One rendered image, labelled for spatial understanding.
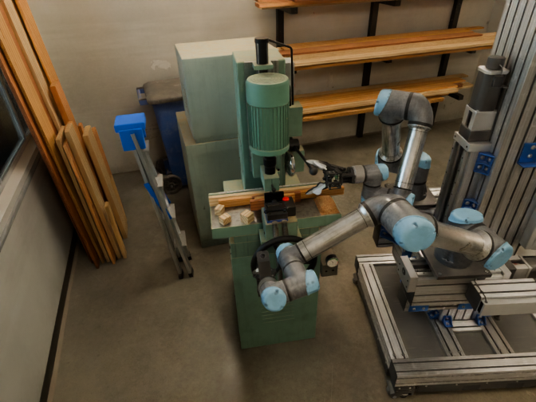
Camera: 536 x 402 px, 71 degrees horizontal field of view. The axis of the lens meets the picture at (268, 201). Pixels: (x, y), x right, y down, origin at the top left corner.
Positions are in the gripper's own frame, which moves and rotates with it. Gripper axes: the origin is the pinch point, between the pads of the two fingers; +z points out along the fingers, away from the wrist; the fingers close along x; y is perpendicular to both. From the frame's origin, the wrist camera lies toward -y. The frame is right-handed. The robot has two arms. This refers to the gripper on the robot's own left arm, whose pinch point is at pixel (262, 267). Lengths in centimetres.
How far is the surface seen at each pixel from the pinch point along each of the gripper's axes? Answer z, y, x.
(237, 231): 19.8, -12.7, -7.8
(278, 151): 9.8, -46.3, 13.0
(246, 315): 48, 37, -7
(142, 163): 76, -50, -56
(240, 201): 30.3, -25.4, -4.5
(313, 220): 19.2, -13.8, 27.2
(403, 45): 200, -145, 174
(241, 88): 23, -77, 1
